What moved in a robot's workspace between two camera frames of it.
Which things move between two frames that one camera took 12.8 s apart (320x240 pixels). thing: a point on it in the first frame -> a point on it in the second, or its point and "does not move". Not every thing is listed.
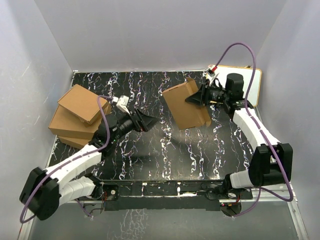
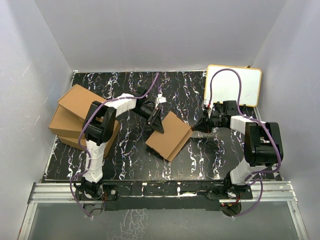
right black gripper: [202, 95] -> [202, 126]
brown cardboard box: [187, 115] -> [176, 132]
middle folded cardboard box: [64, 123] does not move
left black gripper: [145, 121] -> [155, 120]
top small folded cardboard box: [83, 103] does not move
